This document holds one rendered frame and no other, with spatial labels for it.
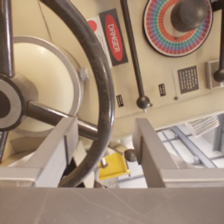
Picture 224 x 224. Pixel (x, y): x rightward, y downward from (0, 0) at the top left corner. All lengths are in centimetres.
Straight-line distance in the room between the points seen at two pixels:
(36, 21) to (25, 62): 16
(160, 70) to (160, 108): 11
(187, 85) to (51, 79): 36
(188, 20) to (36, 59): 32
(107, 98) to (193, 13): 26
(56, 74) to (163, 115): 32
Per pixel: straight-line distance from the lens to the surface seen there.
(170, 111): 51
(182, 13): 40
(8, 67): 29
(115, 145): 56
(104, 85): 22
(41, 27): 50
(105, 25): 46
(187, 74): 50
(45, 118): 27
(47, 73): 36
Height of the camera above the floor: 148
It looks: 4 degrees down
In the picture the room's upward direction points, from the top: 75 degrees clockwise
